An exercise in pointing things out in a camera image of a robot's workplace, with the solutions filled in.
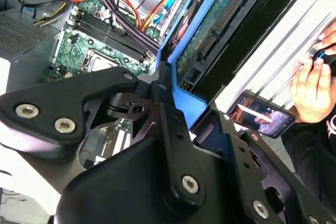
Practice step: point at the hard disk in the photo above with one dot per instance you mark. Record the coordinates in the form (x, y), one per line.
(189, 100)

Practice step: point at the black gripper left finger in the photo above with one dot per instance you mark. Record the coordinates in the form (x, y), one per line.
(65, 95)

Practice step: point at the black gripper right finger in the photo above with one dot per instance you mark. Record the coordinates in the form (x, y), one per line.
(249, 182)

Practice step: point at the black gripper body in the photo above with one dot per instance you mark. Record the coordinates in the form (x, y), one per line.
(118, 182)

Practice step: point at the person's bare hand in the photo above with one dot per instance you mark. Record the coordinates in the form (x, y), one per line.
(309, 93)

